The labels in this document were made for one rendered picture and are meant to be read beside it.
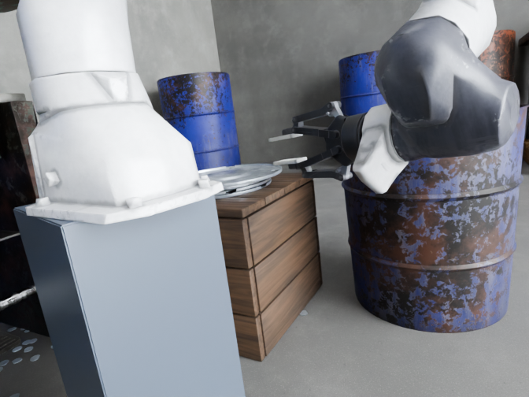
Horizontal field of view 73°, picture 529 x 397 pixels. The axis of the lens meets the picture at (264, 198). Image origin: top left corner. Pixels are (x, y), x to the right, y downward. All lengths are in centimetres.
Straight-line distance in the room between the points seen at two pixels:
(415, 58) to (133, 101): 31
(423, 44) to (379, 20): 323
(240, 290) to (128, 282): 41
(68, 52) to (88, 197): 15
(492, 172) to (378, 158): 38
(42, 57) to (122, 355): 32
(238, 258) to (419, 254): 39
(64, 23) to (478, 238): 80
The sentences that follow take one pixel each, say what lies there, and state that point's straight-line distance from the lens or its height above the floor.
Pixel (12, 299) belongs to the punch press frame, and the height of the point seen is 17.
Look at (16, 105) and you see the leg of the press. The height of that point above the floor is 61.
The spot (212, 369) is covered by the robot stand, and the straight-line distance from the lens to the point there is 53.
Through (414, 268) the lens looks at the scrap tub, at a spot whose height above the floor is 16.
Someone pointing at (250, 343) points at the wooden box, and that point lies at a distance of 85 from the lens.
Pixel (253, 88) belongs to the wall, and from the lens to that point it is 405.
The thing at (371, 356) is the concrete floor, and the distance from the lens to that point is 87.
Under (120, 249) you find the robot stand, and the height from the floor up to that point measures 41.
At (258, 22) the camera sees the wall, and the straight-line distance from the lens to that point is 408.
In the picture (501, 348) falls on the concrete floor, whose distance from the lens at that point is 94.
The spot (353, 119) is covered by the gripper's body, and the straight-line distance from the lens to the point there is 57.
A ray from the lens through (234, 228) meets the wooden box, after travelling 73.
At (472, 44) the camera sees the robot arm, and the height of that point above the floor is 58.
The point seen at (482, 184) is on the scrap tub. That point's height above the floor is 34.
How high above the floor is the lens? 53
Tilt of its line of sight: 13 degrees down
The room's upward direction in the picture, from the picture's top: 7 degrees counter-clockwise
